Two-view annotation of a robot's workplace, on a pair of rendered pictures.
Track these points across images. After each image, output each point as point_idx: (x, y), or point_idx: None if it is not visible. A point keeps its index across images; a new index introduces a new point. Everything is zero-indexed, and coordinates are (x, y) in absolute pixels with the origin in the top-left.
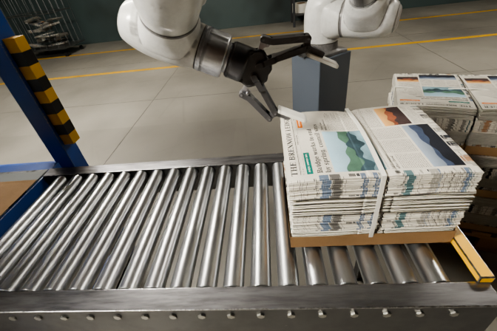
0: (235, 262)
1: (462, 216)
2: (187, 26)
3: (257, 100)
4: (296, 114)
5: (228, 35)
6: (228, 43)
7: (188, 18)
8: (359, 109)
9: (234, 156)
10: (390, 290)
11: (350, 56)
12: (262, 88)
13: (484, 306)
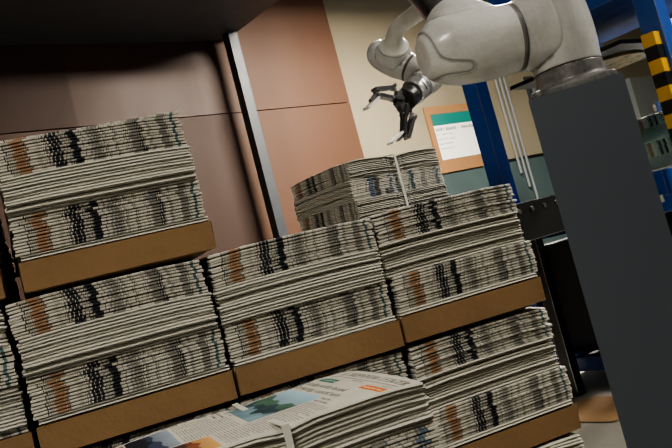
0: None
1: (300, 229)
2: (396, 78)
3: (410, 123)
4: (393, 138)
5: (405, 81)
6: (402, 86)
7: (390, 76)
8: (383, 156)
9: (523, 202)
10: None
11: (531, 111)
12: (399, 115)
13: None
